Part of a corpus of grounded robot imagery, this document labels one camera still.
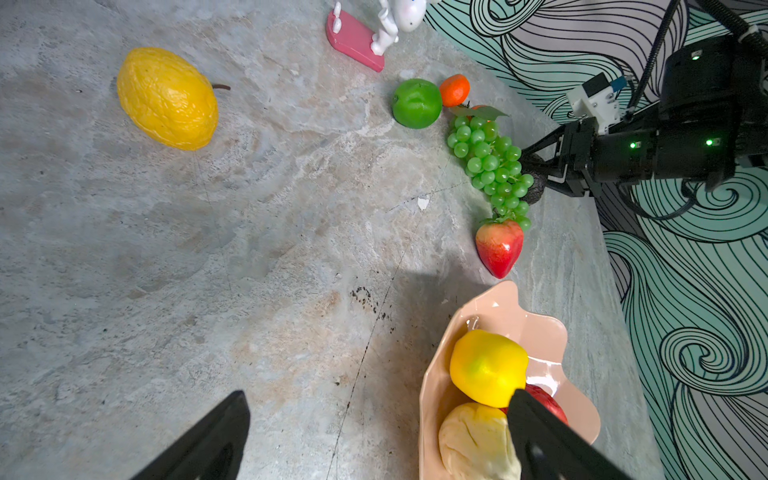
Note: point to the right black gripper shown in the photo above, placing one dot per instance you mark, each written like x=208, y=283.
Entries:
x=586, y=161

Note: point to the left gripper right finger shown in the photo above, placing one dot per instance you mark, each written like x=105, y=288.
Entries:
x=549, y=449

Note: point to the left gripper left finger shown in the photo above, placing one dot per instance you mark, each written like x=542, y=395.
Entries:
x=212, y=449

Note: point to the red fake apple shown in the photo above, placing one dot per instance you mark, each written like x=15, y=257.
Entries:
x=545, y=399

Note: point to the cream fake pear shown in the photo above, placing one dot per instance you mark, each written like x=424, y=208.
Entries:
x=475, y=443

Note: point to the yellow fake lemon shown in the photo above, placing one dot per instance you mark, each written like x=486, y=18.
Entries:
x=488, y=368

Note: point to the red fake strawberry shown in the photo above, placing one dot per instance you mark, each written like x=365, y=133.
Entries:
x=499, y=245

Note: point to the pink scalloped fruit bowl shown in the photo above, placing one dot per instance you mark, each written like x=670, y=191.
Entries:
x=544, y=338

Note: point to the green fake lime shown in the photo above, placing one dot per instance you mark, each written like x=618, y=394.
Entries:
x=417, y=103

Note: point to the small yellow fake pear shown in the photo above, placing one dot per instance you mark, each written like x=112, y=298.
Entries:
x=168, y=98

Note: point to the dark fake avocado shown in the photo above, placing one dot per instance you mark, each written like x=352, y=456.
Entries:
x=537, y=188

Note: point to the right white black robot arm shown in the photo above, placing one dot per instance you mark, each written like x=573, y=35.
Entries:
x=710, y=119

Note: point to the green fake grape bunch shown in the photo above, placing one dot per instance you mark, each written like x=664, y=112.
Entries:
x=491, y=161

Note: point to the white rabbit figurine pink base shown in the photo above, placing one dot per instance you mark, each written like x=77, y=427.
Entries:
x=351, y=37

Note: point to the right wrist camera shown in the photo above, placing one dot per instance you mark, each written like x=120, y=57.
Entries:
x=598, y=98

